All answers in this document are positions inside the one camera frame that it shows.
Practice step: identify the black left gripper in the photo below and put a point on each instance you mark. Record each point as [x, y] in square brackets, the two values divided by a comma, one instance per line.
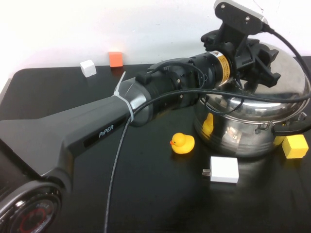
[243, 60]

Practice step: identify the steel pot lid black knob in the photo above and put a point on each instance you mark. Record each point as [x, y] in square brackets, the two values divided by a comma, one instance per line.
[291, 80]

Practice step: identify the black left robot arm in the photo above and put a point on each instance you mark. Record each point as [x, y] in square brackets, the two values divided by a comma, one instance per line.
[73, 136]

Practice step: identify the yellow foam cube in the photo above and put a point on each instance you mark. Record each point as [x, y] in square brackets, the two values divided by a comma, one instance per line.
[295, 146]

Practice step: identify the white plug charger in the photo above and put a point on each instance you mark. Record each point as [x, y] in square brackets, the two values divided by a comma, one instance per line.
[224, 170]

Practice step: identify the yellow rubber duck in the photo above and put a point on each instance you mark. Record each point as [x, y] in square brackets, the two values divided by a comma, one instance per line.
[183, 144]

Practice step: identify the white zip tie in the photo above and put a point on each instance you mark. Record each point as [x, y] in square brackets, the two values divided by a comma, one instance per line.
[130, 111]

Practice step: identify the orange foam cube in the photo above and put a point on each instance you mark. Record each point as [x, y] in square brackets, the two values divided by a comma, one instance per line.
[115, 59]

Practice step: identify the white foam cube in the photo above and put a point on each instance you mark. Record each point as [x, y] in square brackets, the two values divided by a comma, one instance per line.
[88, 68]

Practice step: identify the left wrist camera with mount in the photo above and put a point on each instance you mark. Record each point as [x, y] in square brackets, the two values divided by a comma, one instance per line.
[238, 14]

